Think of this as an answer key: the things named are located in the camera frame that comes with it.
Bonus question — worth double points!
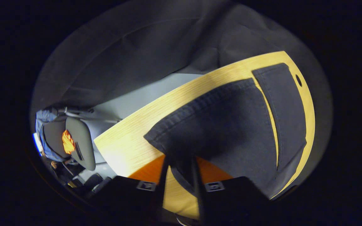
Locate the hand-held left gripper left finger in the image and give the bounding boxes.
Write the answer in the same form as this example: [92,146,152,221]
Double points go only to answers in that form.
[85,154,170,226]

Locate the dark blue jeans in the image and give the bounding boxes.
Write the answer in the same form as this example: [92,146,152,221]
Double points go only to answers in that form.
[143,63,308,200]

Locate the blue garment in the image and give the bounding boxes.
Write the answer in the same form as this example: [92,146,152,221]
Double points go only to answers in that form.
[36,109,66,162]

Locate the orange cloth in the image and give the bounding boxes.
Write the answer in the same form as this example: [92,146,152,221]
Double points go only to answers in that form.
[62,129,75,155]

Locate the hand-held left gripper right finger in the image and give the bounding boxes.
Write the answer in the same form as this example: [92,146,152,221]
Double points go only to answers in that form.
[191,155,272,226]

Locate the grey office chair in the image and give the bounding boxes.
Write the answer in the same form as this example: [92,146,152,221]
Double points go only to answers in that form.
[43,117,96,171]

